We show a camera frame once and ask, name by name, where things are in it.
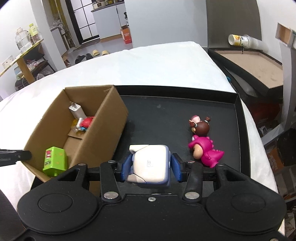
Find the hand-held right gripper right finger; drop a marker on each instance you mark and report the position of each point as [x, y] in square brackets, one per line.
[177, 169]

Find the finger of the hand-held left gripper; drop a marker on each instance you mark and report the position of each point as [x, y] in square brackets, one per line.
[16, 156]

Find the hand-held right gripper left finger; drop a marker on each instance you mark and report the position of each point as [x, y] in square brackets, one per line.
[127, 166]

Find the white cube charger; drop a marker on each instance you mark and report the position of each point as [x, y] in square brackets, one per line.
[150, 162]

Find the green cube charger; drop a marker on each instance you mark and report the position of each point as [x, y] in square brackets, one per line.
[56, 160]

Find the brown cardboard box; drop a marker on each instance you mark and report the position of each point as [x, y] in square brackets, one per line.
[106, 120]

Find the black tray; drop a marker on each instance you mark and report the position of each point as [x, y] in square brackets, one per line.
[161, 115]

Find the red and blue toy figure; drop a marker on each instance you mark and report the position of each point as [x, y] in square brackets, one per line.
[86, 121]

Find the white charger plug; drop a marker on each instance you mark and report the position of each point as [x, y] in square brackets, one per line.
[77, 111]

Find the pink dinosaur figurine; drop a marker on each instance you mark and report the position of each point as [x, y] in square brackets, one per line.
[208, 150]

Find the brown-haired figurine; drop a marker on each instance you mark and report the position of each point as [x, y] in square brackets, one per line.
[202, 128]

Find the round side table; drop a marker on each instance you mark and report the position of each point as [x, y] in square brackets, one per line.
[25, 67]

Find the small white box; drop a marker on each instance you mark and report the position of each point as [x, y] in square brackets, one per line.
[7, 61]

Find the clear glass jar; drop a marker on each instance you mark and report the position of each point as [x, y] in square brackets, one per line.
[23, 41]

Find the black slipper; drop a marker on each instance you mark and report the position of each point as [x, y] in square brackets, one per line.
[79, 59]
[89, 56]

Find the yellow slipper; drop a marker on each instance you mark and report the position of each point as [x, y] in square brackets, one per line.
[105, 52]
[95, 53]

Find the yellow label bottle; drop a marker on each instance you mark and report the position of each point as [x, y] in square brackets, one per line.
[34, 33]

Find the black flat box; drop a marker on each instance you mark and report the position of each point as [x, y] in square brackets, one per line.
[249, 67]

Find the white floor fan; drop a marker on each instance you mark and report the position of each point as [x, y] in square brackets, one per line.
[67, 37]

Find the orange cardboard box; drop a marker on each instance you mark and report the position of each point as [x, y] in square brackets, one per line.
[126, 36]

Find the white and black desk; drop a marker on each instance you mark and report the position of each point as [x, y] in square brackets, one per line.
[288, 92]

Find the paper cup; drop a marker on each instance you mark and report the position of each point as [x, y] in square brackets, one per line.
[240, 41]

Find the white kitchen cabinet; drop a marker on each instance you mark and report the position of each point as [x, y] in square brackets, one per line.
[108, 20]

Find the black framed glass door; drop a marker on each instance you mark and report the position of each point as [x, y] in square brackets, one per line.
[85, 20]

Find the rice cooker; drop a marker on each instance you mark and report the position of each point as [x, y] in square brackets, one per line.
[98, 3]

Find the white open-ended carton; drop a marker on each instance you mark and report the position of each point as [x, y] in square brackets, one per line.
[284, 34]

